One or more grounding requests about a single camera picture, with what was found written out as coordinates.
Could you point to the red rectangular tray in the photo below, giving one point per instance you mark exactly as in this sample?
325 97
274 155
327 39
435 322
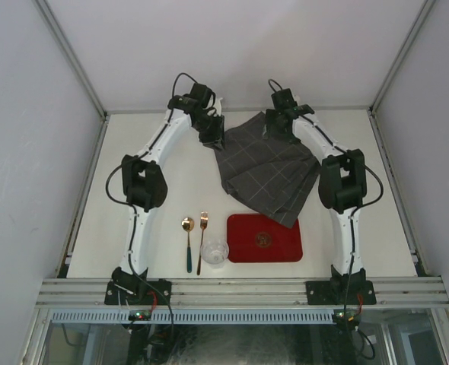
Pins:
255 238

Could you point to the grey slotted cable duct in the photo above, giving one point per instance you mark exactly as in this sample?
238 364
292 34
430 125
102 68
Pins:
194 316

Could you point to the clear glass cup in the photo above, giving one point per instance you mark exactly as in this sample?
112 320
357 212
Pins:
215 252

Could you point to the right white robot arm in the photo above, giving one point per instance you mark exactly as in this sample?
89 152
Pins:
342 188

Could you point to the right aluminium frame post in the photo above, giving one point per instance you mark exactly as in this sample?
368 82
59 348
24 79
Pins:
402 54

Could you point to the gold spoon green handle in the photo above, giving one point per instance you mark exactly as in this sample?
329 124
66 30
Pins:
188 225

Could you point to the left aluminium frame post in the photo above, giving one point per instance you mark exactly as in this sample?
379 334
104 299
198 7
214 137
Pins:
68 52

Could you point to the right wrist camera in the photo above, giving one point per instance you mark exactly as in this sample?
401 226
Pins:
283 100

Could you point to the rose gold fork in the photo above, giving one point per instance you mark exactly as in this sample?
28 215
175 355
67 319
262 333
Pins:
204 219

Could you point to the grey checked cloth napkin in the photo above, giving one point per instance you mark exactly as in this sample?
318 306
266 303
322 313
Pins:
269 176

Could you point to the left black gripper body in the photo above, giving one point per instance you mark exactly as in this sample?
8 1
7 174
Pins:
210 128

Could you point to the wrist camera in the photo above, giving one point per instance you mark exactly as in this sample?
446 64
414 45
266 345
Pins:
283 100
205 96

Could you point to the aluminium frame post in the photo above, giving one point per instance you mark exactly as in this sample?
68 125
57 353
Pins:
402 54
68 52

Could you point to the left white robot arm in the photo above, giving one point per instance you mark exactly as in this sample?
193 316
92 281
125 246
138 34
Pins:
144 185

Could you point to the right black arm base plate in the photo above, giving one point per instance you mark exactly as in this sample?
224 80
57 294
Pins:
322 293

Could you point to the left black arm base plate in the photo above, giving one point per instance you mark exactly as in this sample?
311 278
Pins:
145 295

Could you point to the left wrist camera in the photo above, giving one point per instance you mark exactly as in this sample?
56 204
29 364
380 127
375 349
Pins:
205 96

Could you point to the aluminium front rail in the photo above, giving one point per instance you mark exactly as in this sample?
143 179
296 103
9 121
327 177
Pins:
286 293

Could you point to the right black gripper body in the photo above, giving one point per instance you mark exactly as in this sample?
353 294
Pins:
271 119

